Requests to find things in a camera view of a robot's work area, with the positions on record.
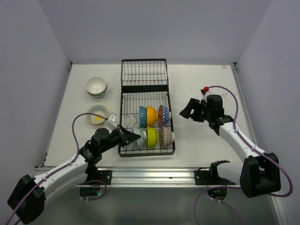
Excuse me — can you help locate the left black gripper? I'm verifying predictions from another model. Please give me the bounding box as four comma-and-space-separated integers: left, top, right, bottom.
99, 123, 140, 153

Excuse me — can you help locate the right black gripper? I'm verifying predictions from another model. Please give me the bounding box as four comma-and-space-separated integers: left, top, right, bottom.
180, 97, 212, 122

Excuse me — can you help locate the pale grey-green bowl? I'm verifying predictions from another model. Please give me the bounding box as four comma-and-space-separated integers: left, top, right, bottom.
133, 127, 147, 149

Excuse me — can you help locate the blue ceramic bowl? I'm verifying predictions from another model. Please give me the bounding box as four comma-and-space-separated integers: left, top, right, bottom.
139, 106, 147, 128

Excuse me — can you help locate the yellow checkered bowl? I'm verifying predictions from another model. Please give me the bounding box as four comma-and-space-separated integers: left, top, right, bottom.
87, 105, 108, 125

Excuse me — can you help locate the white ceramic bowl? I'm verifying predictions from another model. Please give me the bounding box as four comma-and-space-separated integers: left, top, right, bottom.
86, 77, 107, 96

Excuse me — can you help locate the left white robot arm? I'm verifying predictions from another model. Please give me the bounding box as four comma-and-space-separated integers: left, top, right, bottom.
6, 125, 140, 225

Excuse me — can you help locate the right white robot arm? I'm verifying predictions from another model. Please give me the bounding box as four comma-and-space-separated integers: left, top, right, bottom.
180, 94, 281, 198

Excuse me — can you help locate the blue zigzag patterned bowl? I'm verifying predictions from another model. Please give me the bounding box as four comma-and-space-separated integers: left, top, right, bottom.
157, 105, 172, 127

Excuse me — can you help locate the lime yellow bowl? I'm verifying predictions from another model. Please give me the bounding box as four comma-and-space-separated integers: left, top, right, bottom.
146, 127, 158, 148

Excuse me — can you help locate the orange ceramic bowl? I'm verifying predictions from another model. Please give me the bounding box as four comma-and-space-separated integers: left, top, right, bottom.
146, 106, 158, 127

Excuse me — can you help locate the brown scale patterned bowl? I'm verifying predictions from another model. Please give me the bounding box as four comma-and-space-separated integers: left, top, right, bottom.
159, 126, 175, 148

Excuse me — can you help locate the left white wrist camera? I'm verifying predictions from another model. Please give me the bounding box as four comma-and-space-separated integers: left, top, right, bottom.
105, 113, 117, 130

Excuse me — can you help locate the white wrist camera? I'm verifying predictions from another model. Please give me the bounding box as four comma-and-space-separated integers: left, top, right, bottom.
105, 113, 117, 130
201, 86, 211, 102

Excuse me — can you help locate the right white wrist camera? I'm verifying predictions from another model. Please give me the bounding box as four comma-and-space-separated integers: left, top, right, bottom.
201, 86, 211, 102

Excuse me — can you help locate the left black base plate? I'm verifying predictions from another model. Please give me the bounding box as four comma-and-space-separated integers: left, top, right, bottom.
96, 170, 113, 185

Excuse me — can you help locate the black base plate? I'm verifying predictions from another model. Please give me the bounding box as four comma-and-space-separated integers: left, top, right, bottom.
194, 167, 218, 186
96, 170, 113, 185

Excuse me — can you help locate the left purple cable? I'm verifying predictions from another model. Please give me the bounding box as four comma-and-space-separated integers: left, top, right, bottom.
4, 112, 110, 223

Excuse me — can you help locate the black wire dish rack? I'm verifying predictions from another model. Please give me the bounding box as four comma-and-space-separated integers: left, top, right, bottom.
118, 59, 175, 158

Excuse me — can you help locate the aluminium mounting rail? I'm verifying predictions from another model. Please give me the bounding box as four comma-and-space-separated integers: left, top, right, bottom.
32, 165, 237, 188

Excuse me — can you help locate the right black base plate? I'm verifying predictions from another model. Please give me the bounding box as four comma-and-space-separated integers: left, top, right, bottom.
194, 167, 218, 186

